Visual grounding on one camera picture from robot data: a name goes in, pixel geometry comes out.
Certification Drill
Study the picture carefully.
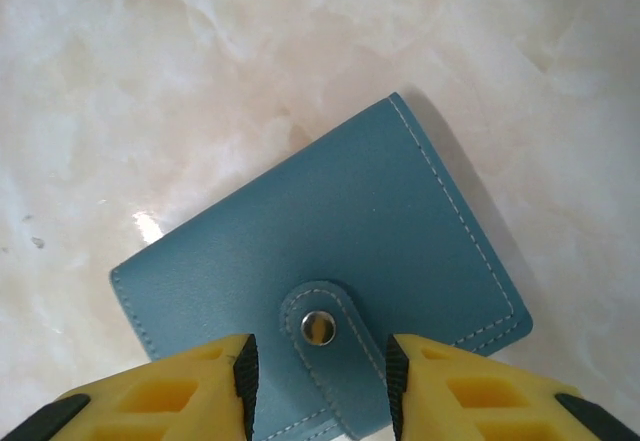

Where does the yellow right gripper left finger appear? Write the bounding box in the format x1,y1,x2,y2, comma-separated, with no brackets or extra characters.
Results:
0,332,260,441

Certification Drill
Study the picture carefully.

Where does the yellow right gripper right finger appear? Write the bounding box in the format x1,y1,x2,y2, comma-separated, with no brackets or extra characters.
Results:
384,333,640,441

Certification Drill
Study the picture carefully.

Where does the blue leather card holder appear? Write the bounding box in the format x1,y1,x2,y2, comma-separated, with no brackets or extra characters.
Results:
108,91,534,441

